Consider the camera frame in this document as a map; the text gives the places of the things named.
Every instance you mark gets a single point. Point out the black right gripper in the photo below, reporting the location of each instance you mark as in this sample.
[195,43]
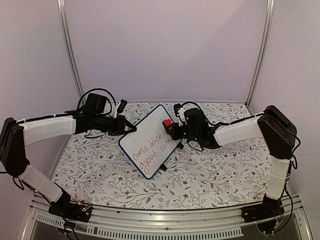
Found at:
[174,134]

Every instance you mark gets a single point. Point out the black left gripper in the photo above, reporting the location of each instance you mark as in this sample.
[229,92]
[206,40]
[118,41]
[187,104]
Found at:
[120,126]

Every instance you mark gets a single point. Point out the red whiteboard eraser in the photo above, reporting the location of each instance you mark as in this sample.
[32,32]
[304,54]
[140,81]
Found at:
[167,123]

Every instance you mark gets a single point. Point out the blue framed whiteboard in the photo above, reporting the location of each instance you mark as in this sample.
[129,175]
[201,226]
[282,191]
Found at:
[149,146]

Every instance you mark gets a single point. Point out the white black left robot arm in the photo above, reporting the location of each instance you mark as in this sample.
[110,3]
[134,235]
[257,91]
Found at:
[100,113]

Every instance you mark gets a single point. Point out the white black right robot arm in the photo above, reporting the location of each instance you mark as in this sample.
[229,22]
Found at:
[271,125]

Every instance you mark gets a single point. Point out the floral patterned table mat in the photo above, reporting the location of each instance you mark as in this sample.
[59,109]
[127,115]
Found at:
[97,171]

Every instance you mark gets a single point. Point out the wire whiteboard stand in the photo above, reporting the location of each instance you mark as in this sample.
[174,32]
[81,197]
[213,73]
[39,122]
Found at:
[163,167]

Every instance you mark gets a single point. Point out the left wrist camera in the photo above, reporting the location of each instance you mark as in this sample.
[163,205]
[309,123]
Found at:
[119,108]

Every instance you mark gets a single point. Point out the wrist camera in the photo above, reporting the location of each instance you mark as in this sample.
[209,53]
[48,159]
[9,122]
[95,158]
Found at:
[119,108]
[179,111]

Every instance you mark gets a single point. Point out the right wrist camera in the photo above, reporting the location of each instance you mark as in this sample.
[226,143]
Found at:
[179,111]

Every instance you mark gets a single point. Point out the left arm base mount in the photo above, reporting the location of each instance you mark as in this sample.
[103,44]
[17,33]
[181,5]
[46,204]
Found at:
[72,210]

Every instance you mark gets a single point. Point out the aluminium front rail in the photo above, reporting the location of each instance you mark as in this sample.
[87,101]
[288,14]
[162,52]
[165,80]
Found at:
[111,223]

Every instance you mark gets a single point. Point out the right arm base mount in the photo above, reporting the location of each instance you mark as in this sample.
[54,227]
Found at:
[267,209]

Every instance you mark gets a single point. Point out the left aluminium corner post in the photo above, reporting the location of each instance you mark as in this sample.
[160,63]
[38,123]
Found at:
[61,7]

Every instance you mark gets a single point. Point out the aluminium corner post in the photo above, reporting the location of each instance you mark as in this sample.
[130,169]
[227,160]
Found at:
[270,5]
[61,7]

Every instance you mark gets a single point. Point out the right aluminium corner post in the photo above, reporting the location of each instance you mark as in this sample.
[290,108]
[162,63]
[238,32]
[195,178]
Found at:
[270,5]

